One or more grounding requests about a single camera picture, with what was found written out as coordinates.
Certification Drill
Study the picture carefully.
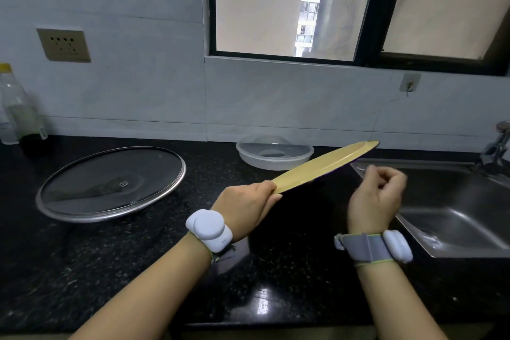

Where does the dark sauce bottle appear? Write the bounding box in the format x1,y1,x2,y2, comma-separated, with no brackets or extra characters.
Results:
8,85,49,157

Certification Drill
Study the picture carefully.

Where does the person's right forearm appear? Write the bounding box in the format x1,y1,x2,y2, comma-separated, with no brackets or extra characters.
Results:
356,259,449,340

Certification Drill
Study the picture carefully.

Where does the white right wrist tracker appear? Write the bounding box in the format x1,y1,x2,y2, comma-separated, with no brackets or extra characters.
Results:
334,230,414,267

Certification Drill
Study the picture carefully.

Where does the chrome faucet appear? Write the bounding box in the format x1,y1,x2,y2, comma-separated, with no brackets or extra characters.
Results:
474,121,510,174

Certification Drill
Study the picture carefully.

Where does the person's left forearm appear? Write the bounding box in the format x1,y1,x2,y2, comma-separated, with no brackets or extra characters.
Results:
68,232,212,340

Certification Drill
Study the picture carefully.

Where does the white wrist tracker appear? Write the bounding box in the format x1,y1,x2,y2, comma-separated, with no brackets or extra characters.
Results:
185,209,233,262
334,230,414,267

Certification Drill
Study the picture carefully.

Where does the yellow plate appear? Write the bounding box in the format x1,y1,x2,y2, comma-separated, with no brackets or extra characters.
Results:
271,141,381,194

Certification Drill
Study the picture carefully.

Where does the beige wall socket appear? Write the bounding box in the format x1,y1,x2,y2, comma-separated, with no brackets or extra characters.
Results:
36,28,92,63

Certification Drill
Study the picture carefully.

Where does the black framed window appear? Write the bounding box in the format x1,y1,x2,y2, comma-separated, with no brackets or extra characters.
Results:
207,0,510,77

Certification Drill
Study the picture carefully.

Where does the person's right hand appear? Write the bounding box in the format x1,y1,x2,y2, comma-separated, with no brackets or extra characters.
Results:
347,165,408,235

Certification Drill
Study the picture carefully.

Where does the glass pot lid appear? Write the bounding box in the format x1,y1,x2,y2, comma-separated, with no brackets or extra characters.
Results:
35,146,187,223

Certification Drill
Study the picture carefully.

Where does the white left wrist tracker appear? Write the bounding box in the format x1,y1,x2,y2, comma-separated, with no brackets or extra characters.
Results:
185,209,233,262

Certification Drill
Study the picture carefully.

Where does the white wall hook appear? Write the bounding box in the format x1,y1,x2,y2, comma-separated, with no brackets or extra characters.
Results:
399,72,422,97

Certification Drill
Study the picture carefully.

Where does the stainless steel sink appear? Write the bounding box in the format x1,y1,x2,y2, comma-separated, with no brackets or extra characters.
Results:
350,158,510,259

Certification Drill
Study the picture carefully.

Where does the person's left hand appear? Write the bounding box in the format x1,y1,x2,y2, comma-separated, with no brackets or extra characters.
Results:
210,180,283,243

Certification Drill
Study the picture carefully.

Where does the clear plastic bowl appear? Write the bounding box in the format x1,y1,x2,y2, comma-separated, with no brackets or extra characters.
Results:
236,135,315,171

